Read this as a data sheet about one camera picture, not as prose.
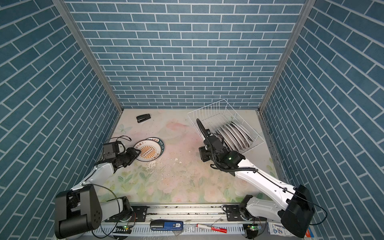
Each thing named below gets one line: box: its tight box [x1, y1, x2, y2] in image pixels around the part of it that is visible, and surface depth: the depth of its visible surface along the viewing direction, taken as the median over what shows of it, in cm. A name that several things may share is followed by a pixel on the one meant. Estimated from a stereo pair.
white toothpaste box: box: [267, 222, 295, 237], surface depth 71 cm
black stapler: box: [136, 113, 151, 123], surface depth 116 cm
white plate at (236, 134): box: [225, 124, 246, 149], surface depth 87 cm
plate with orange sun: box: [133, 139, 162, 162], surface depth 96 cm
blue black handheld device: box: [150, 219, 184, 231], surface depth 69 cm
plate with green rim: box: [140, 137, 165, 162], surface depth 98 cm
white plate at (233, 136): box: [220, 124, 244, 151], surface depth 88 cm
